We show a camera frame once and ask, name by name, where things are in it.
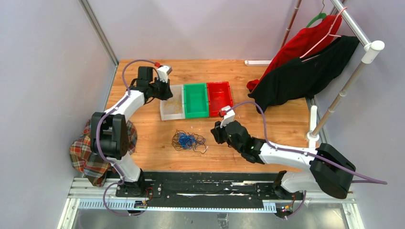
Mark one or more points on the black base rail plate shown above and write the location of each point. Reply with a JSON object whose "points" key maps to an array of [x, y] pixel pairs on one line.
{"points": [[213, 190]]}

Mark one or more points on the pink hanger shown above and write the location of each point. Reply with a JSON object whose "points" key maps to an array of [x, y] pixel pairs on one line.
{"points": [[326, 35]]}

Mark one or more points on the green plastic bin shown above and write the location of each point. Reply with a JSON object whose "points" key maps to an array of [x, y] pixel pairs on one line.
{"points": [[196, 101]]}

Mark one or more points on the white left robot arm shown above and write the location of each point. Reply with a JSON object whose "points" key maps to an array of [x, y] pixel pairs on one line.
{"points": [[109, 131]]}

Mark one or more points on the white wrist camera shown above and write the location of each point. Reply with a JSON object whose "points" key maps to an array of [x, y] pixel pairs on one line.
{"points": [[163, 73], [227, 114]]}

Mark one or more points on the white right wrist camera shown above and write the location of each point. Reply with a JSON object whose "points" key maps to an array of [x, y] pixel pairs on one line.
{"points": [[227, 114]]}

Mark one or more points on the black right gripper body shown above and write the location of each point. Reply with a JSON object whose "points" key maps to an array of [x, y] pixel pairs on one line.
{"points": [[222, 137]]}

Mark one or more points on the white translucent plastic bin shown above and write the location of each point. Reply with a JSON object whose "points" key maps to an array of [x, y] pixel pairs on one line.
{"points": [[173, 108]]}

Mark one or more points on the silver clothes rack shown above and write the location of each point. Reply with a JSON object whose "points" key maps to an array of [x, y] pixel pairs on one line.
{"points": [[356, 124]]}

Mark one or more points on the black shirt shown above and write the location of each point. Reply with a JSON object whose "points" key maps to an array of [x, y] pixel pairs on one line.
{"points": [[304, 78]]}

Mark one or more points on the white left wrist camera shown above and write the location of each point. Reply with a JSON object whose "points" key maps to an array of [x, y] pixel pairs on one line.
{"points": [[163, 73]]}

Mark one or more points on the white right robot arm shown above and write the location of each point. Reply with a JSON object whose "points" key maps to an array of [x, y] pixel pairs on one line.
{"points": [[322, 168]]}

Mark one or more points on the grey corner wall post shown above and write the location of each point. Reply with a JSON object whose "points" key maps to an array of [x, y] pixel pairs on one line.
{"points": [[87, 8]]}

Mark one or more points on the red plastic bin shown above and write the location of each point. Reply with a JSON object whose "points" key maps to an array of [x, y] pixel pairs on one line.
{"points": [[219, 96]]}

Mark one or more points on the red shirt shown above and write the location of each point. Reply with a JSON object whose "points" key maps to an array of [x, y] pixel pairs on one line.
{"points": [[288, 57]]}

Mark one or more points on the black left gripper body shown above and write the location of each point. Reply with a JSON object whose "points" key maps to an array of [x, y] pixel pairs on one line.
{"points": [[160, 89]]}

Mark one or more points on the plaid cloth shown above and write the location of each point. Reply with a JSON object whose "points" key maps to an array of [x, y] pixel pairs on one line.
{"points": [[84, 160]]}

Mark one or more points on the green hanger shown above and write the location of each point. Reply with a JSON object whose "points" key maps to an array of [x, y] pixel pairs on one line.
{"points": [[321, 16]]}

